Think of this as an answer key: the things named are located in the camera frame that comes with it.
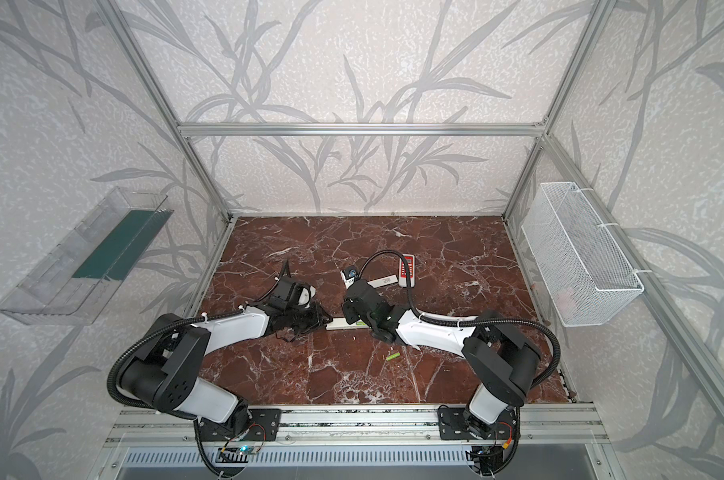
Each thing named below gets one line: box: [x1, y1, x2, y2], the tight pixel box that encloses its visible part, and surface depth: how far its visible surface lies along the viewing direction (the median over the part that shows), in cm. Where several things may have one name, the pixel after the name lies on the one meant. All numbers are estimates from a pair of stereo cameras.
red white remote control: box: [398, 254, 416, 288], surface depth 104 cm
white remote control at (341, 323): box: [326, 318, 371, 331], surface depth 91 cm
